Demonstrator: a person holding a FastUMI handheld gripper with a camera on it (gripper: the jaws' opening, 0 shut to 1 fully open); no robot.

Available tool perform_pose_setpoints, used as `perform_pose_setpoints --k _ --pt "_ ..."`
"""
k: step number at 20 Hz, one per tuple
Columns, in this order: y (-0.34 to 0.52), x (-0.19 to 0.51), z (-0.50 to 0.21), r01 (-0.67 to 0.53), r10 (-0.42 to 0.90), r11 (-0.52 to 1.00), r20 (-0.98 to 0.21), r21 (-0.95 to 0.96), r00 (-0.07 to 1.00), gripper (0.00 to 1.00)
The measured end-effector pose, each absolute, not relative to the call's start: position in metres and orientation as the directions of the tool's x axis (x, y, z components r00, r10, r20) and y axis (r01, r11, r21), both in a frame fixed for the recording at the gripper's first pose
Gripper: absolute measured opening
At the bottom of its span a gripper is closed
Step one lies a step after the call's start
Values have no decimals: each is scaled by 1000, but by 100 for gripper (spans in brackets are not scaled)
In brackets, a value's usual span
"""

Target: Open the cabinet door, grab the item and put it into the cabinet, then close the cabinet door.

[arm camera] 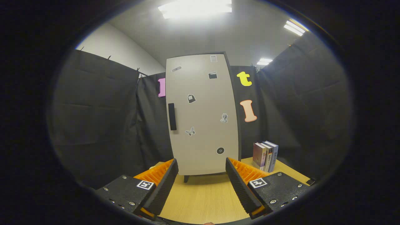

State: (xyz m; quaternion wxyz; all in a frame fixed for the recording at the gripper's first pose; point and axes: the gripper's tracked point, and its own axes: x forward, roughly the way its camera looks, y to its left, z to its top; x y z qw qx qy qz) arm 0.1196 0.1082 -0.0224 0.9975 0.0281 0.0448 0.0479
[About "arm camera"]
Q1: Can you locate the large ceiling light panel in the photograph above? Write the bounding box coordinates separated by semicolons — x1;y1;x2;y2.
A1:
158;0;233;19

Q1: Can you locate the black backdrop cloth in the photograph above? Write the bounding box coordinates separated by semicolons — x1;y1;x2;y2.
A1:
50;31;353;188

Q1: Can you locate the dark grey cabinet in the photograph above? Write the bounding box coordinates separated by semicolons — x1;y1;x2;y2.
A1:
165;52;242;183

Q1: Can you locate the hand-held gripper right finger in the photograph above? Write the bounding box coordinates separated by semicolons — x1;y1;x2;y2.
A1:
225;157;316;220

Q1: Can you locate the white spine book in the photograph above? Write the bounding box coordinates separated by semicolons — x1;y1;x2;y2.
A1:
261;142;273;172

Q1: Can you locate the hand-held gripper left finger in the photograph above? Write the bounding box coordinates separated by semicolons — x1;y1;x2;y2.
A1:
94;158;179;221

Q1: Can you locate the grey blue cover book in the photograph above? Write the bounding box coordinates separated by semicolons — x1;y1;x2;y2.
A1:
265;141;279;173

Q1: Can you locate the black door handle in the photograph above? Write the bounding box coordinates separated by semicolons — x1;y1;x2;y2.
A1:
168;103;177;131

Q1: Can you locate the double strip ceiling light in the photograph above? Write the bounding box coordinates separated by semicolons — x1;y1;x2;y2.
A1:
283;20;306;36

